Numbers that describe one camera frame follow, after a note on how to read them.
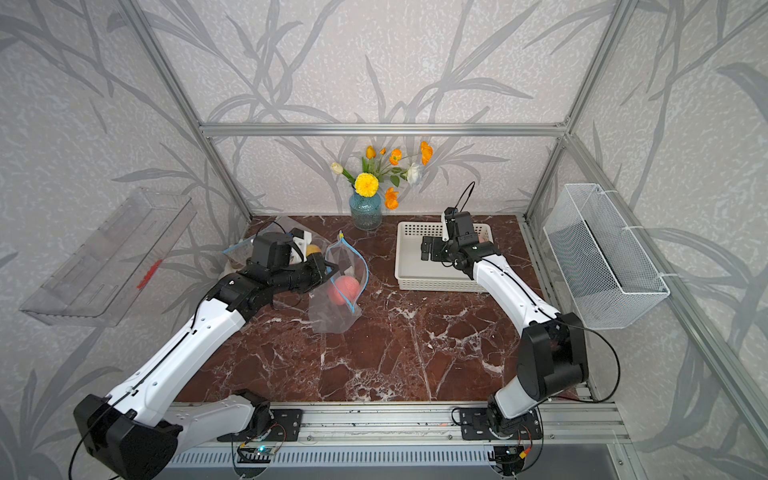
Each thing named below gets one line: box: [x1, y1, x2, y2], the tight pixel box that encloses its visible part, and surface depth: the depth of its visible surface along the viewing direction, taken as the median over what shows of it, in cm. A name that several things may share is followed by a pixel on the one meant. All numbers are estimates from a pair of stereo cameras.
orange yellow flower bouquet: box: [331, 141, 434, 210], surface depth 98 cm
